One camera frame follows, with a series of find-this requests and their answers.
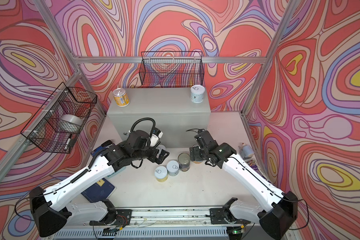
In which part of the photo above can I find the dark tomato can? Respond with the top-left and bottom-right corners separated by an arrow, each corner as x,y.
178,153 -> 191,172

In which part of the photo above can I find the pale green white can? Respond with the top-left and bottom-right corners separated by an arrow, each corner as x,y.
191,85 -> 206,104

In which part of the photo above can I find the yellow corn can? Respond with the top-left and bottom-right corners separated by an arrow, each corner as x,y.
112,88 -> 130,107

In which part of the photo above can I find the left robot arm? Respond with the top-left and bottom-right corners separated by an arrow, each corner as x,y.
30,118 -> 169,238

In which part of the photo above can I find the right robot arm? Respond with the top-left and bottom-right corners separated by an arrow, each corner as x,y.
190,129 -> 301,240

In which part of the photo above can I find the white yellow can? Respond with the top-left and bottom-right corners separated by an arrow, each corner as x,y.
155,166 -> 168,183

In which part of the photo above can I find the light blue white can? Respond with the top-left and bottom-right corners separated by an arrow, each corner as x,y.
166,160 -> 180,177

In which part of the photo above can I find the mint green calculator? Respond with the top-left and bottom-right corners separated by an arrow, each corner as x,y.
107,167 -> 126,179

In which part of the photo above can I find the grey metal cabinet box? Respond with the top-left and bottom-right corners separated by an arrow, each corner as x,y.
107,88 -> 211,148

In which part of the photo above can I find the small white bottle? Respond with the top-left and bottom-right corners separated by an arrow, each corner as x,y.
239,143 -> 255,160

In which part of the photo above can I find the blue black stapler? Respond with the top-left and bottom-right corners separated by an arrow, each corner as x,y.
91,140 -> 113,157

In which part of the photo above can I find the purple packet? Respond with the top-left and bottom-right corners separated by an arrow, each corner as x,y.
247,159 -> 268,180

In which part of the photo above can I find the dark blue notebook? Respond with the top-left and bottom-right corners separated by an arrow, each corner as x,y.
81,179 -> 117,203

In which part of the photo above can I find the black marker pen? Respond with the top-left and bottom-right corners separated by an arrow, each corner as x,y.
64,134 -> 72,151

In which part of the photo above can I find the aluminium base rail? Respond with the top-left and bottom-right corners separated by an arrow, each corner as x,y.
47,205 -> 295,240

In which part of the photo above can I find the black wire basket back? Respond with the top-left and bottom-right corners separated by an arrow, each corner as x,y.
139,51 -> 205,88

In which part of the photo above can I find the black wire basket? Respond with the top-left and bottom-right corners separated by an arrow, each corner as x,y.
21,83 -> 98,154
139,51 -> 205,88

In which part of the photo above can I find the black wire basket left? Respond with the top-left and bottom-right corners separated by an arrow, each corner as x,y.
21,83 -> 98,154

